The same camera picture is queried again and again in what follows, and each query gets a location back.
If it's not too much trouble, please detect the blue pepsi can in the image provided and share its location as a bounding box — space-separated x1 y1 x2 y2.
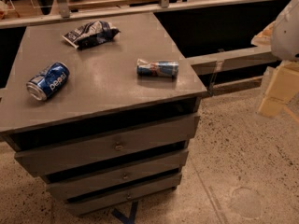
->
26 62 70 101

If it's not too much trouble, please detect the grey metal railing frame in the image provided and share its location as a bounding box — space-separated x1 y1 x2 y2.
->
0 0 299 98

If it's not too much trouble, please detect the top grey drawer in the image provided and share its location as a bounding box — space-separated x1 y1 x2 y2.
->
15 114 199 176

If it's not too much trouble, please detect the red bull can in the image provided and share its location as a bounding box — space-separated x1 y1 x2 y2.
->
136 59 179 78

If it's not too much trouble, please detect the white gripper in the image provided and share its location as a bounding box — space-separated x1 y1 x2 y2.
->
251 0 299 118

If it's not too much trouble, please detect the grey drawer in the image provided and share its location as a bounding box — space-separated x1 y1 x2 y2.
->
64 170 181 216
47 148 189 201
15 114 199 176

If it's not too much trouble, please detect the bottom grey drawer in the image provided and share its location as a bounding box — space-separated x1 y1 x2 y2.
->
64 170 181 216

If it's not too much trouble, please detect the middle grey drawer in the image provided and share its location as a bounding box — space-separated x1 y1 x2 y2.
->
47 148 189 201

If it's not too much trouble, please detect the crumpled blue chip bag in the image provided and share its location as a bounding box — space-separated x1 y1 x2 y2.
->
63 21 120 49

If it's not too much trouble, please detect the grey drawer cabinet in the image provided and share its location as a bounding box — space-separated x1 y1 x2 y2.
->
0 12 208 217

